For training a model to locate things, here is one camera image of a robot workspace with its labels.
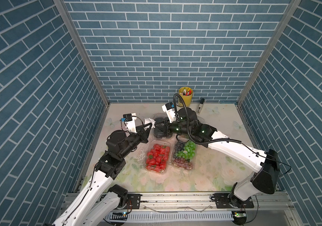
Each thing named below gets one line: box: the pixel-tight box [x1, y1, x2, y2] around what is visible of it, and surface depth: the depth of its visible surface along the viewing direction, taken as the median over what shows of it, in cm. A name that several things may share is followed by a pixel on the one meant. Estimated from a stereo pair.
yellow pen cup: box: [178, 86, 194, 107], surface depth 114 cm
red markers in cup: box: [181, 87, 192, 97], surface depth 114 cm
